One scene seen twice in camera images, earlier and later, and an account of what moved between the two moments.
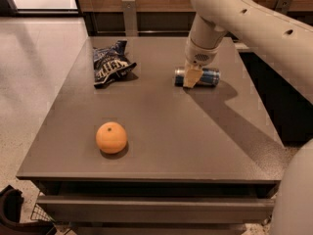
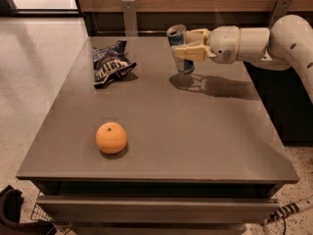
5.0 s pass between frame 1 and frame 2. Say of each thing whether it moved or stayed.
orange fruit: stayed
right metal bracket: stayed
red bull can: moved
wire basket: stayed
